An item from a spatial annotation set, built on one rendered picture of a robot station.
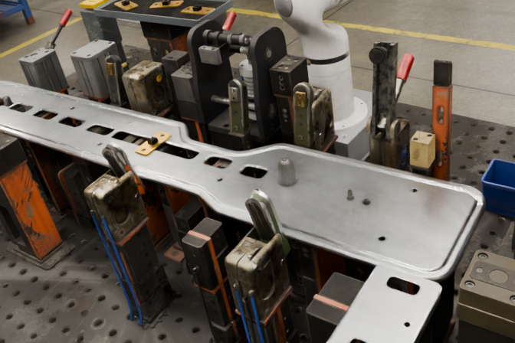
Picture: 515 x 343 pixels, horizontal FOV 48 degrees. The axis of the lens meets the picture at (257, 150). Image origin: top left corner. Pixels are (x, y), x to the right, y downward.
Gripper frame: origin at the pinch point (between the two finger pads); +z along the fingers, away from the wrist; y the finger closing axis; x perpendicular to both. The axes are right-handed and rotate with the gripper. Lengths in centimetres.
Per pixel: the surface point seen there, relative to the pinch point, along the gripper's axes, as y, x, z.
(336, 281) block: -6, -35, 99
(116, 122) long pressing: 23.1, -4.1, 43.2
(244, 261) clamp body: 1, -23, 100
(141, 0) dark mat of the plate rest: 6.4, 10.5, 9.4
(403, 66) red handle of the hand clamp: -34, -29, 67
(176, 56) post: 3.6, -3.4, 35.4
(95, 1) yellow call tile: 17.6, 18.8, 2.9
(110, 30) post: 20.6, 10.4, 2.7
